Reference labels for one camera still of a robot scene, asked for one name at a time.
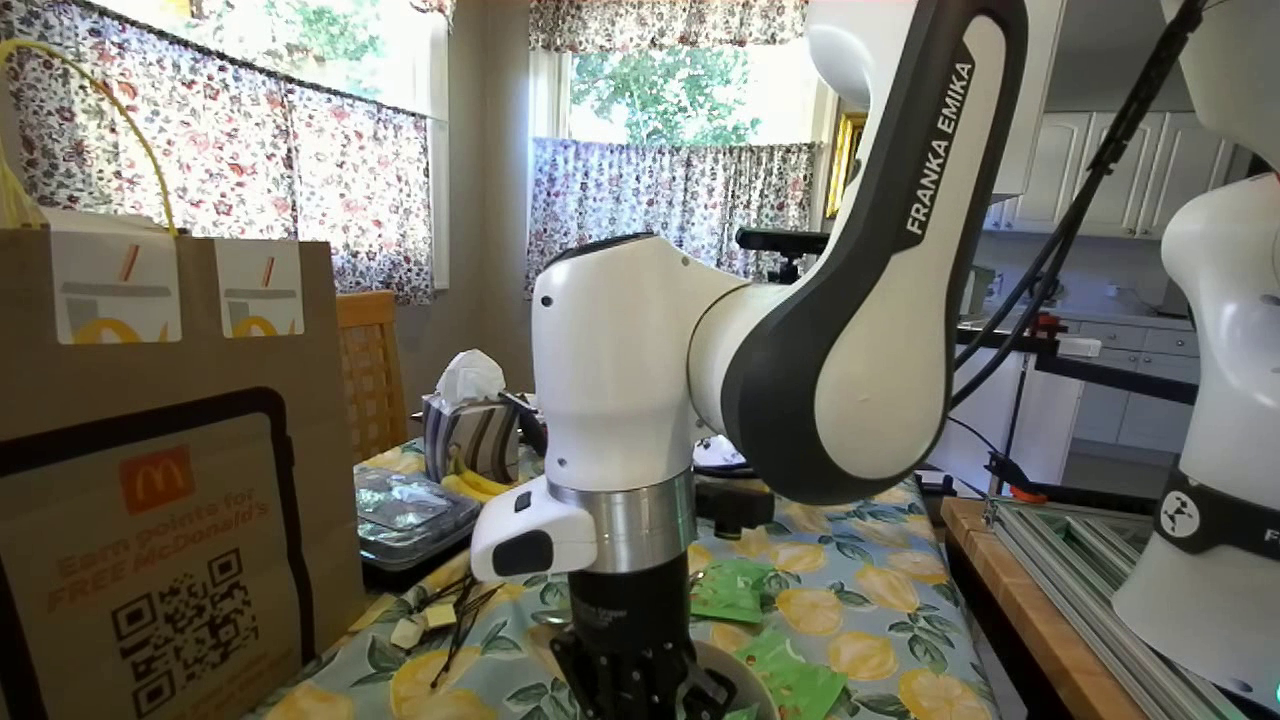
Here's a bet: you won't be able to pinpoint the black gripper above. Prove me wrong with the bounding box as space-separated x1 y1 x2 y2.
553 558 742 720

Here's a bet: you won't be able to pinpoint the thin black sticks bundle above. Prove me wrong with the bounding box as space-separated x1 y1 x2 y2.
418 537 512 694

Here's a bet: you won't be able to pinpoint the small cream white packet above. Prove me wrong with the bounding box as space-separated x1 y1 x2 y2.
387 591 464 657

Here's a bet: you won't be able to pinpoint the lemon print tablecloth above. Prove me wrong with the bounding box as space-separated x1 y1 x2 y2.
257 436 995 720

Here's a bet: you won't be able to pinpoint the dark lidded food container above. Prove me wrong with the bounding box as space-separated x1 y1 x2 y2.
353 465 482 591

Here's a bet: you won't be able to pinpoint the striped cloth bundle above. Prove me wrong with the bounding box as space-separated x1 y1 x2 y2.
417 391 553 490

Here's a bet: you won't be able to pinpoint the white plastic bag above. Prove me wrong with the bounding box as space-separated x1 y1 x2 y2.
430 345 512 412

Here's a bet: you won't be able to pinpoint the wooden wicker back chair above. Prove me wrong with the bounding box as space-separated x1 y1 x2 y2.
330 287 417 465

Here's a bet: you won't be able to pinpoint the wooden workbench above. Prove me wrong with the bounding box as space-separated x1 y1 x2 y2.
935 491 1115 720

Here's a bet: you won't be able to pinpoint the narrow floral curtain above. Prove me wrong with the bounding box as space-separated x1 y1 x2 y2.
523 134 831 311

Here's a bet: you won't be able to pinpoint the brown McDonald's paper bag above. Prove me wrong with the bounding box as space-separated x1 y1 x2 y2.
0 220 371 720

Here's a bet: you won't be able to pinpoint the gold framed picture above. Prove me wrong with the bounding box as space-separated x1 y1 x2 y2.
822 110 873 225

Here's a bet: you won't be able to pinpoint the wide floral curtain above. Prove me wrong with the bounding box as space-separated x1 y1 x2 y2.
0 0 439 302

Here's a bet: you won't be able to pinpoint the floral curtain valance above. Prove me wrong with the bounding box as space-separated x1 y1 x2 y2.
523 0 810 57

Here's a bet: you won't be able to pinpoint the white kitchen cabinets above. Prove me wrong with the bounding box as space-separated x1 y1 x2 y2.
982 110 1251 246

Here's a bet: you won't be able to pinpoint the black stereo camera bar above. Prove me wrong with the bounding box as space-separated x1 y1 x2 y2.
734 225 831 269

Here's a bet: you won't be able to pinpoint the aluminium rail base plate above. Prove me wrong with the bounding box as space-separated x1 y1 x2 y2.
993 499 1251 720

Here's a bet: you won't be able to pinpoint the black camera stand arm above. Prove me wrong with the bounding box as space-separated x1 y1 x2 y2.
953 318 1205 517

